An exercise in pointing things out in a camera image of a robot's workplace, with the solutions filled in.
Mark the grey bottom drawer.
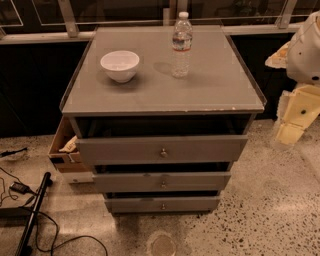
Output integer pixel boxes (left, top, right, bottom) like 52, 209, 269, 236
105, 196, 220, 214

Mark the grey drawer cabinet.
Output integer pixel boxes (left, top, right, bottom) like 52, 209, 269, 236
60, 26, 265, 200

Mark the grey top drawer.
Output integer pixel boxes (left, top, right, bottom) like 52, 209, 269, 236
76, 135, 247, 165

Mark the metal window railing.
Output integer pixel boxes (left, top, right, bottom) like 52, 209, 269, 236
0, 0, 320, 46

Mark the grey drawer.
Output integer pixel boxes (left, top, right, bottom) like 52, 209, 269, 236
105, 196, 220, 214
93, 172, 231, 192
76, 135, 247, 165

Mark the white ceramic bowl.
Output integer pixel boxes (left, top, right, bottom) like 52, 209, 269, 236
100, 50, 140, 83

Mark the open cardboard box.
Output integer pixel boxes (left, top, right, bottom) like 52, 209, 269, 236
48, 117, 93, 183

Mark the grey middle drawer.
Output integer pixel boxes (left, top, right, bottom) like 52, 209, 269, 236
93, 172, 231, 192

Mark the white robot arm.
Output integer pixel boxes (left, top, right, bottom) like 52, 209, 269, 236
265, 11, 320, 145

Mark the clear plastic water bottle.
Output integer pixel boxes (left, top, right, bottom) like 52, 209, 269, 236
172, 11, 193, 78

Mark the black pole on floor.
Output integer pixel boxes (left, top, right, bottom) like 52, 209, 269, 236
15, 172, 52, 256

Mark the black power adapter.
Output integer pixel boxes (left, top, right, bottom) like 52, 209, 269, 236
10, 182, 30, 194

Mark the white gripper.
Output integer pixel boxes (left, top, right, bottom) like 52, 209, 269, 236
275, 83, 320, 145

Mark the round floor drain cover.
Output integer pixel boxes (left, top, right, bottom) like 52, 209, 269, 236
147, 232, 177, 256

